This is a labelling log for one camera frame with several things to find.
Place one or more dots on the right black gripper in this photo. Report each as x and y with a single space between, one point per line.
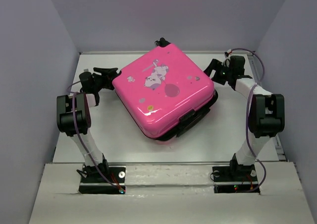
214 65

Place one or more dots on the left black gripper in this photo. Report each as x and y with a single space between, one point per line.
106 73

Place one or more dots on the pink hard-shell suitcase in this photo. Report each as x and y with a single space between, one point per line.
165 92

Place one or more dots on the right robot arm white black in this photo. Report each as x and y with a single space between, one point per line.
265 113

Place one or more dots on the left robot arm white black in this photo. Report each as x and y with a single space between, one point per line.
73 118

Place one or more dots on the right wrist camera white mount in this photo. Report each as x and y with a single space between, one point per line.
228 53

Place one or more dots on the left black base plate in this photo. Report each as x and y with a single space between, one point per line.
95 184

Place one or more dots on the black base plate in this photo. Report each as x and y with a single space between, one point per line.
95 184
227 181

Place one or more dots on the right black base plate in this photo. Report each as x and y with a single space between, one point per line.
227 181

